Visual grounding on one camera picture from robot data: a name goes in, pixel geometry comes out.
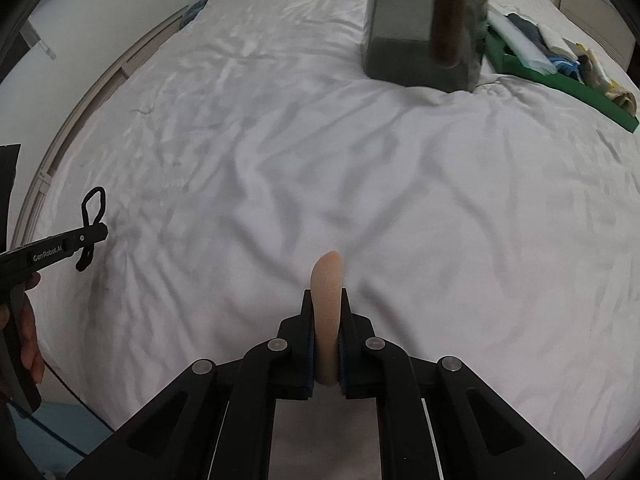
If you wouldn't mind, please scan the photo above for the black hair band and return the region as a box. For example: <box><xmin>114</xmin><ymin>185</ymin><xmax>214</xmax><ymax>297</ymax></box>
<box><xmin>79</xmin><ymin>185</ymin><xmax>109</xmax><ymax>233</ymax></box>

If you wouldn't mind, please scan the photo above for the beige makeup sponge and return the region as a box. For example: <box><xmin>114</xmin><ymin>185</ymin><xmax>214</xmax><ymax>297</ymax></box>
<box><xmin>310</xmin><ymin>252</ymin><xmax>344</xmax><ymax>386</ymax></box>

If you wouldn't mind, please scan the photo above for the white textured sponge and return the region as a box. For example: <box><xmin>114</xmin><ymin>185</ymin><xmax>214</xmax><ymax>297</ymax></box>
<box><xmin>537</xmin><ymin>23</ymin><xmax>578</xmax><ymax>62</ymax></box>

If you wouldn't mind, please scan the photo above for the person's left hand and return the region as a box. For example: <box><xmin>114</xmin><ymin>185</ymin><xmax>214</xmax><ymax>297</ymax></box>
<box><xmin>1</xmin><ymin>272</ymin><xmax>44</xmax><ymax>398</ymax></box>

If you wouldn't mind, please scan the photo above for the white bed sheet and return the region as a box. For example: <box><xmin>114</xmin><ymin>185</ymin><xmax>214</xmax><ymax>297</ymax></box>
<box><xmin>32</xmin><ymin>0</ymin><xmax>639</xmax><ymax>478</ymax></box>

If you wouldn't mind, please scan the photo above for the teal cloth on nightstand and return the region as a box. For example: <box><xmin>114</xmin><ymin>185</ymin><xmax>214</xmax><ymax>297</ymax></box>
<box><xmin>179</xmin><ymin>0</ymin><xmax>208</xmax><ymax>30</ymax></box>

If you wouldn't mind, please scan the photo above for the green shallow tray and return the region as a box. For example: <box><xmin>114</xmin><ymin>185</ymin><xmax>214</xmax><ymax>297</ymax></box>
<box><xmin>486</xmin><ymin>24</ymin><xmax>639</xmax><ymax>132</ymax></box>

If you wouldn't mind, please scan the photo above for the light blue rolled towel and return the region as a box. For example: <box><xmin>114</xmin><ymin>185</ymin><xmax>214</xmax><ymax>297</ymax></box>
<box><xmin>487</xmin><ymin>8</ymin><xmax>559</xmax><ymax>76</ymax></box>

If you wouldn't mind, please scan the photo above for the dark glass jar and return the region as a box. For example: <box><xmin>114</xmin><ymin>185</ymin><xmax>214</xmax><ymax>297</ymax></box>
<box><xmin>361</xmin><ymin>0</ymin><xmax>488</xmax><ymax>92</ymax></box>

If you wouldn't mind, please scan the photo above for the dark blue-edged cloth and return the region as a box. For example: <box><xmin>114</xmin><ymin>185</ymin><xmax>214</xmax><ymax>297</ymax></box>
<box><xmin>506</xmin><ymin>13</ymin><xmax>582</xmax><ymax>81</ymax></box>

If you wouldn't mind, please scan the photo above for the black cable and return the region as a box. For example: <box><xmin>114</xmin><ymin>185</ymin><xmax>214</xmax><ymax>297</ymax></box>
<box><xmin>8</xmin><ymin>353</ymin><xmax>116</xmax><ymax>458</ymax></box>

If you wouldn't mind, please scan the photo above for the beige fabric strap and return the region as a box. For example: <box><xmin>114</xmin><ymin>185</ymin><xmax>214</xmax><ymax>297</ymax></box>
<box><xmin>604</xmin><ymin>84</ymin><xmax>639</xmax><ymax>116</ymax></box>

